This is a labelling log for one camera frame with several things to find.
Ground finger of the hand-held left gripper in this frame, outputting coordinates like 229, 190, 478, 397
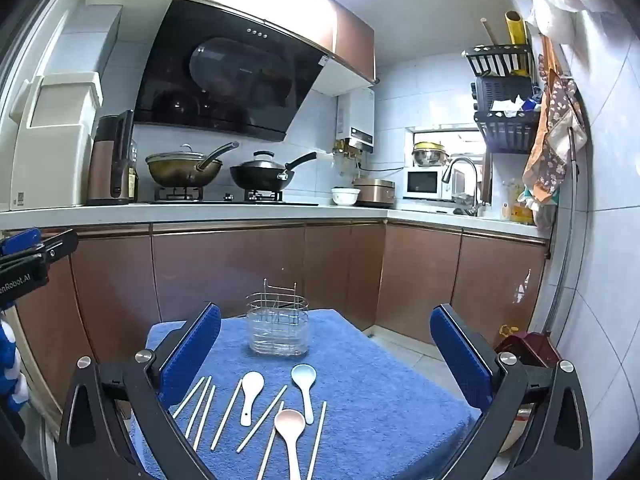
30, 230, 79, 266
0, 227, 44, 257

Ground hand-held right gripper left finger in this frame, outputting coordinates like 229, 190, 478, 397
57, 302, 223, 480

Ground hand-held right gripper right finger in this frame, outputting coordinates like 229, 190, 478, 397
430, 304, 594, 480

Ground wooden chopstick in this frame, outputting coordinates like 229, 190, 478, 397
210, 379, 243, 452
306, 401, 328, 480
256, 401, 285, 480
185, 375, 212, 439
236, 385, 289, 453
193, 385, 216, 451
172, 376, 207, 419

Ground white ceramic spoon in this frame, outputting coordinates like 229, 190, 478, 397
240, 371, 265, 427

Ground clear utensil holder wire rack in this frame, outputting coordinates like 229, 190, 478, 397
245, 280, 310, 357

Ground light blue ceramic spoon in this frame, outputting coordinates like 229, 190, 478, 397
291, 364, 317, 425

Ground pink ceramic spoon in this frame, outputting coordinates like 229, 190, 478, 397
274, 409, 306, 480

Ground person's left hand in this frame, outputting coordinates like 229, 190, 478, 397
0, 311, 29, 412

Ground red box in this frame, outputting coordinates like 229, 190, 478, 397
494, 331, 562, 372

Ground white plastic storage bin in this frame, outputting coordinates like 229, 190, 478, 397
9, 72, 103, 212

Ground brown electric kettle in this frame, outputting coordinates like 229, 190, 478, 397
86, 110, 136, 206

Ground cooking oil bottle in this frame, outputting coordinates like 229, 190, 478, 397
127, 139, 139, 201

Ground blue towel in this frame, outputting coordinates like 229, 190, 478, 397
127, 308, 483, 480

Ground white kitchen countertop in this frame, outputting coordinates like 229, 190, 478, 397
0, 199, 551, 241

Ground brass wok with glass lid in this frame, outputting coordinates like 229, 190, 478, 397
145, 141, 240, 187

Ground gas stove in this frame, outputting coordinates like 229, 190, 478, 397
145, 186, 320, 207

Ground yellow dish soap bottle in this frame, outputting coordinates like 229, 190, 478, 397
501, 180, 537, 225

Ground white microwave oven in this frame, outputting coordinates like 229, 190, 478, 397
402, 168, 442, 200

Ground brown rice cooker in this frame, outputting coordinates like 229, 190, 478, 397
352, 177, 396, 209

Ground chrome kitchen faucet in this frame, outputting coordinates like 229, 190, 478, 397
441, 157, 482, 217

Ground black wok with lid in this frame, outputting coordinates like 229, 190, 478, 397
229, 150, 319, 192

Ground stacked metal bowls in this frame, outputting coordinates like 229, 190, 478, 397
411, 141, 449, 167

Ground floral hanging cloth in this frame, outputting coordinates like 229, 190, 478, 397
522, 35, 589, 207

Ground black range hood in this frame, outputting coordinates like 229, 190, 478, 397
132, 0, 333, 143

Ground white water heater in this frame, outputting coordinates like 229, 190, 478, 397
336, 88, 376, 154

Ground yellow roll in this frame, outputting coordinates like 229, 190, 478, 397
504, 9, 532, 75

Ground black wall rack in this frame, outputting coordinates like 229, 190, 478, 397
461, 44, 542, 155

